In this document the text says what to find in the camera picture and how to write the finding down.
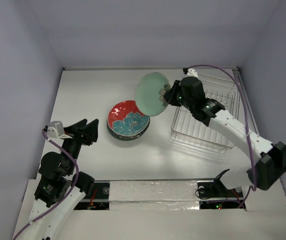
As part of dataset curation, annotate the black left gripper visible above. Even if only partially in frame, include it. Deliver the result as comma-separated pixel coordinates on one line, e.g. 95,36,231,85
60,117,99,173

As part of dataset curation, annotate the light green flower plate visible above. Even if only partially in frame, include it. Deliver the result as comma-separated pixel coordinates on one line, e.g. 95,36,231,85
134,72,171,117

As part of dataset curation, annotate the red plate blue flower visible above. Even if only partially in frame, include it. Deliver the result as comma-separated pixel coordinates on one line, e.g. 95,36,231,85
107,100,150,138

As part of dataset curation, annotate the blue floral white plate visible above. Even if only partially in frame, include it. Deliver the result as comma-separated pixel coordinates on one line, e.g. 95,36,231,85
106,121,150,139

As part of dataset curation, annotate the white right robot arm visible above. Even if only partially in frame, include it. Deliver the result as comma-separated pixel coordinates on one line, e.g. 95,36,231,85
159,76,286,196

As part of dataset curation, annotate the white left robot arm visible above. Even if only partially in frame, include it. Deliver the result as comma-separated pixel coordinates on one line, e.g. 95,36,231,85
13,119,99,240

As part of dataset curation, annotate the foil covered front bar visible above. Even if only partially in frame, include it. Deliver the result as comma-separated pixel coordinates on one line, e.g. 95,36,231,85
108,180,200,211

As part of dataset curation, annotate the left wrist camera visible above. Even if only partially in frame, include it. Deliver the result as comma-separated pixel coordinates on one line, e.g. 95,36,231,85
44,121,71,139

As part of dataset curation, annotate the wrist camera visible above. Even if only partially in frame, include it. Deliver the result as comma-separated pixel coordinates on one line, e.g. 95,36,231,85
44,121,71,139
183,67,199,78

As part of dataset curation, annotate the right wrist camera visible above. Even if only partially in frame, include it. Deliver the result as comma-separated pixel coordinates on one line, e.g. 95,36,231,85
183,67,199,78

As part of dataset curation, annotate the metal wire dish rack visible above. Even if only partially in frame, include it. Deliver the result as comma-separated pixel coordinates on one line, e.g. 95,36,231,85
171,73,241,152

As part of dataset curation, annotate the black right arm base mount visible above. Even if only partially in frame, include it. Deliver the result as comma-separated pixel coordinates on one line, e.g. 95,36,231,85
194,169,239,200

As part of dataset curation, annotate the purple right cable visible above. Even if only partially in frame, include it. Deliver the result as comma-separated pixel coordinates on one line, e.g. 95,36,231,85
186,64,258,209

